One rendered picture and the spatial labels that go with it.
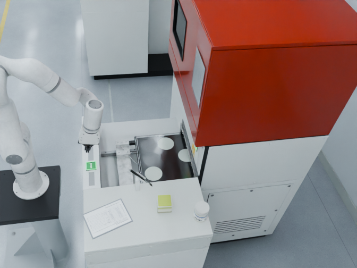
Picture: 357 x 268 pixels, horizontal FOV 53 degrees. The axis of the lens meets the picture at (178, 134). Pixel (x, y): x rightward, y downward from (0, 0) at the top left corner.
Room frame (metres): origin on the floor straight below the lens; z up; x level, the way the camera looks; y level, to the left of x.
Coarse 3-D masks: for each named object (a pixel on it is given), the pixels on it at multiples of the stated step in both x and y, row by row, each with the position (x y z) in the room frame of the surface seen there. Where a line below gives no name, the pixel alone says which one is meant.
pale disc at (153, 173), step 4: (148, 168) 1.25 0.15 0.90; (152, 168) 1.26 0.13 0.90; (156, 168) 1.26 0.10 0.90; (148, 172) 1.22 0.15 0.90; (152, 172) 1.23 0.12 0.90; (156, 172) 1.23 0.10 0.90; (160, 172) 1.23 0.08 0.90; (148, 176) 1.20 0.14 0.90; (152, 176) 1.20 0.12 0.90; (156, 176) 1.20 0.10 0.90; (160, 176) 1.21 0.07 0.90; (152, 180) 1.17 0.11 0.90
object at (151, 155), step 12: (144, 144) 1.43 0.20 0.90; (156, 144) 1.44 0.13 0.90; (180, 144) 1.47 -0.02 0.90; (144, 156) 1.34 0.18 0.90; (156, 156) 1.35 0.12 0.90; (168, 156) 1.36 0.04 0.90; (144, 168) 1.25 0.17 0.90; (168, 168) 1.27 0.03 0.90; (180, 168) 1.28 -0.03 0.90; (156, 180) 1.17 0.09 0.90
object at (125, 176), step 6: (120, 162) 1.29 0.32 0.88; (126, 162) 1.29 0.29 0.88; (120, 168) 1.24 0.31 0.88; (126, 168) 1.25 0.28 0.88; (120, 174) 1.20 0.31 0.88; (126, 174) 1.20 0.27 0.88; (132, 174) 1.21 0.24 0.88; (120, 180) 1.16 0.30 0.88; (126, 180) 1.16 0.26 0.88; (132, 180) 1.17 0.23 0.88
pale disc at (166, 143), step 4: (160, 140) 1.48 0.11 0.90; (164, 140) 1.48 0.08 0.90; (168, 140) 1.48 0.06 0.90; (172, 140) 1.49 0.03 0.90; (160, 144) 1.45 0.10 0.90; (164, 144) 1.45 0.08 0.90; (168, 144) 1.45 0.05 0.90; (172, 144) 1.46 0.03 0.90; (164, 148) 1.42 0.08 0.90; (168, 148) 1.42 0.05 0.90
